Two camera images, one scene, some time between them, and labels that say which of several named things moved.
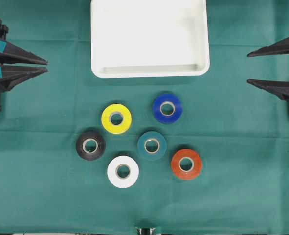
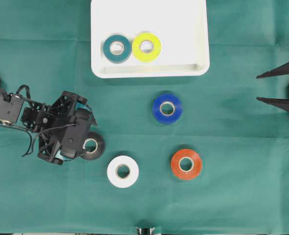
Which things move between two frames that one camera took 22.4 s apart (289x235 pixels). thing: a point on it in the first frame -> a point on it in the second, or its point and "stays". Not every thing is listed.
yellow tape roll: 111,109 -> 149,57
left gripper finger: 8,49 -> 89,112
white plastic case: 149,38 stays
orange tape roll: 196,161 stays
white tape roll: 127,181 stays
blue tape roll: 173,100 stays
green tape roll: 149,136 -> 114,58
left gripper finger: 5,78 -> 58,155
